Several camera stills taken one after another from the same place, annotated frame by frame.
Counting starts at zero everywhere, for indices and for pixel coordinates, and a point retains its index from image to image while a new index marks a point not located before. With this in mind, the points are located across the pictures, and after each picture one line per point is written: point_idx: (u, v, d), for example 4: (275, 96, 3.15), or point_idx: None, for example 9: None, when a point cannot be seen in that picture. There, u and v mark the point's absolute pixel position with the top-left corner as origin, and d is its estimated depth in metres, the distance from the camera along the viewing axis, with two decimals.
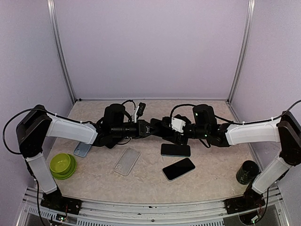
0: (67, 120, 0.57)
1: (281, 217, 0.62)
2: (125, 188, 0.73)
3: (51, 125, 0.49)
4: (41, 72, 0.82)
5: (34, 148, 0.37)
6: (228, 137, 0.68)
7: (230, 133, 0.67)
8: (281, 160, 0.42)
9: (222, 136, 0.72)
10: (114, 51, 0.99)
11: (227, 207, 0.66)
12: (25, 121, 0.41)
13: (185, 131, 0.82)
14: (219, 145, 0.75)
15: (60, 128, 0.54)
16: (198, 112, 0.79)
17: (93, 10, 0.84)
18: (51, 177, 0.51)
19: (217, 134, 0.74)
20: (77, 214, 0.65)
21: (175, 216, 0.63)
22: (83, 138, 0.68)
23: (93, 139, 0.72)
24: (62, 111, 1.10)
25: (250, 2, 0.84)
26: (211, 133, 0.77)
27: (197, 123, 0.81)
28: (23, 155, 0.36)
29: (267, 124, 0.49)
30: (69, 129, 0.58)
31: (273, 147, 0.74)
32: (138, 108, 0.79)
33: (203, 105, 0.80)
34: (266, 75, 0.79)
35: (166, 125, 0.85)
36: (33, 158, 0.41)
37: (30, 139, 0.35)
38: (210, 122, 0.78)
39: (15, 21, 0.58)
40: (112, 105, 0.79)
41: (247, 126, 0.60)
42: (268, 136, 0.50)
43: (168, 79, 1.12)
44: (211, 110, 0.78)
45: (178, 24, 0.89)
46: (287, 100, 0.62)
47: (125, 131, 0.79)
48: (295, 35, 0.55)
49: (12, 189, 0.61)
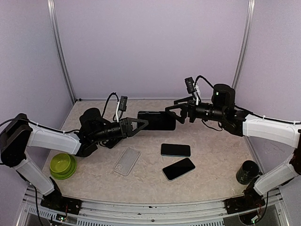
0: (48, 129, 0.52)
1: (281, 217, 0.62)
2: (125, 188, 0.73)
3: (31, 136, 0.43)
4: (40, 72, 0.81)
5: (14, 157, 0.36)
6: (244, 127, 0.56)
7: (248, 123, 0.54)
8: (290, 167, 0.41)
9: (238, 124, 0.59)
10: (114, 51, 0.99)
11: (227, 207, 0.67)
12: (7, 129, 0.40)
13: (199, 111, 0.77)
14: (233, 133, 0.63)
15: (42, 138, 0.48)
16: (220, 92, 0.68)
17: (93, 10, 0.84)
18: (46, 179, 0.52)
19: (232, 120, 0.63)
20: (77, 214, 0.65)
21: (175, 216, 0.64)
22: (66, 148, 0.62)
23: (76, 149, 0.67)
24: (62, 111, 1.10)
25: (250, 2, 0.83)
26: (226, 118, 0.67)
27: (217, 103, 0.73)
28: (5, 164, 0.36)
29: (288, 126, 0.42)
30: (53, 140, 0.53)
31: (273, 147, 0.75)
32: (118, 103, 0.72)
33: (225, 85, 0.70)
34: (267, 76, 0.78)
35: (190, 86, 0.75)
36: (19, 165, 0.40)
37: (11, 151, 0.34)
38: (230, 106, 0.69)
39: (15, 22, 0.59)
40: (85, 115, 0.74)
41: (263, 121, 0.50)
42: (281, 139, 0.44)
43: (168, 79, 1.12)
44: (234, 93, 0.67)
45: (178, 25, 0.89)
46: (288, 100, 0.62)
47: (108, 133, 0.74)
48: (295, 35, 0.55)
49: (11, 191, 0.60)
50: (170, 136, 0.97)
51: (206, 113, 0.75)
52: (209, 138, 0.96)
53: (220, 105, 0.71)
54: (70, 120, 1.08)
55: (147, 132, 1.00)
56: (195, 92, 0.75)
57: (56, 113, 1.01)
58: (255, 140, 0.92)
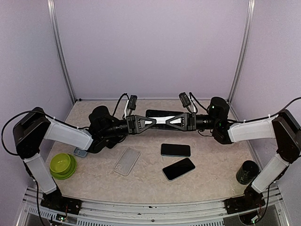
0: (65, 124, 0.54)
1: (281, 217, 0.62)
2: (125, 188, 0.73)
3: (49, 128, 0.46)
4: (41, 71, 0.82)
5: (30, 149, 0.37)
6: (230, 134, 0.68)
7: (232, 130, 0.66)
8: (278, 157, 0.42)
9: (225, 134, 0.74)
10: (114, 51, 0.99)
11: (227, 207, 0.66)
12: (23, 121, 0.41)
13: (196, 122, 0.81)
14: (222, 142, 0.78)
15: (58, 131, 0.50)
16: (215, 106, 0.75)
17: (93, 10, 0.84)
18: (52, 178, 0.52)
19: (221, 132, 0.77)
20: (77, 214, 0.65)
21: (175, 216, 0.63)
22: (79, 143, 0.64)
23: (88, 145, 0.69)
24: (62, 111, 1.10)
25: (250, 2, 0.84)
26: (218, 129, 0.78)
27: (211, 115, 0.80)
28: (19, 156, 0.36)
29: (264, 120, 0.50)
30: (67, 134, 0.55)
31: (273, 147, 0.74)
32: (128, 102, 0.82)
33: (223, 100, 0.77)
34: (266, 76, 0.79)
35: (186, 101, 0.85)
36: (31, 159, 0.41)
37: (29, 140, 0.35)
38: (222, 118, 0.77)
39: (15, 22, 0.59)
40: (96, 113, 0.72)
41: (246, 124, 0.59)
42: (265, 132, 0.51)
43: (168, 78, 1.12)
44: (227, 108, 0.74)
45: (178, 25, 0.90)
46: (287, 100, 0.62)
47: (116, 130, 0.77)
48: (295, 35, 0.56)
49: (11, 190, 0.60)
50: (170, 136, 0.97)
51: (202, 123, 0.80)
52: (209, 138, 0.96)
53: (214, 116, 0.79)
54: (70, 120, 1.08)
55: (147, 132, 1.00)
56: (192, 103, 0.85)
57: (56, 113, 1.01)
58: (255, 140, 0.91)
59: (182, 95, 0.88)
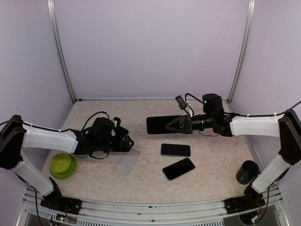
0: (43, 129, 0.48)
1: (281, 217, 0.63)
2: (125, 188, 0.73)
3: (25, 138, 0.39)
4: (41, 72, 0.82)
5: (11, 160, 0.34)
6: (232, 127, 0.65)
7: (234, 123, 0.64)
8: (280, 158, 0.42)
9: (226, 125, 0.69)
10: (114, 51, 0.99)
11: (227, 207, 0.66)
12: (3, 131, 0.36)
13: (195, 123, 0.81)
14: (224, 134, 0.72)
15: (36, 139, 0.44)
16: (208, 100, 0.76)
17: (92, 10, 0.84)
18: (45, 180, 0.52)
19: (222, 124, 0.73)
20: (77, 214, 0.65)
21: (175, 216, 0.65)
22: (62, 148, 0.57)
23: (74, 148, 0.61)
24: (62, 111, 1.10)
25: (250, 2, 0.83)
26: (217, 122, 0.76)
27: (207, 112, 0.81)
28: (3, 167, 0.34)
29: (270, 118, 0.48)
30: (46, 140, 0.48)
31: (273, 147, 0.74)
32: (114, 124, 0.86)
33: (211, 94, 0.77)
34: (266, 76, 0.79)
35: (181, 106, 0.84)
36: (16, 167, 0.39)
37: (6, 153, 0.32)
38: (218, 110, 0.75)
39: (15, 24, 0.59)
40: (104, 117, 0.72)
41: (251, 119, 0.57)
42: (268, 130, 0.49)
43: (168, 79, 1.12)
44: (220, 100, 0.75)
45: (177, 25, 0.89)
46: (287, 99, 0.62)
47: (108, 145, 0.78)
48: (295, 34, 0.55)
49: (11, 190, 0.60)
50: (170, 136, 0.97)
51: (201, 123, 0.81)
52: (209, 138, 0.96)
53: (209, 112, 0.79)
54: (70, 120, 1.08)
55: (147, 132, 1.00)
56: (187, 106, 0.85)
57: (55, 113, 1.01)
58: (255, 140, 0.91)
59: (178, 98, 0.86)
